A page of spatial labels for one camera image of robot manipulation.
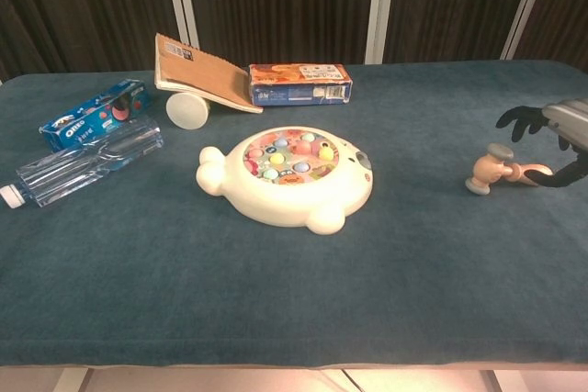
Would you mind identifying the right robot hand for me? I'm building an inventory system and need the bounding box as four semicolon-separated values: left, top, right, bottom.
495;97;588;189

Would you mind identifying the pink toy hammer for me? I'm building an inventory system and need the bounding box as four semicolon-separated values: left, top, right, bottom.
464;142;548;196

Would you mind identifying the cream whack-a-mole toy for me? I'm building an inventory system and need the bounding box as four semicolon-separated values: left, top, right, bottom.
196;125;374;236

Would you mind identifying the orange cookie box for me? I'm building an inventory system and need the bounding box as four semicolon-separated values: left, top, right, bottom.
248;63;354;107

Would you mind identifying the blue table cloth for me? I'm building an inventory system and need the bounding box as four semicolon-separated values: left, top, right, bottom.
0;59;588;368

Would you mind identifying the brown spiral notebook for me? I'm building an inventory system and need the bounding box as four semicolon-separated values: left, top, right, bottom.
153;32;265;115

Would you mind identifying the white round cap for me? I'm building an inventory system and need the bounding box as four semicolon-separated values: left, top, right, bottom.
165;92;211;130

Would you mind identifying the blue Oreo box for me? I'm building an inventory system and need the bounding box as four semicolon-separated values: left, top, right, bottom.
39;78;154;152

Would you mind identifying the clear plastic water bottle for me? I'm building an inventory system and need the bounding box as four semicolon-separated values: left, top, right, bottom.
0;118;165;209

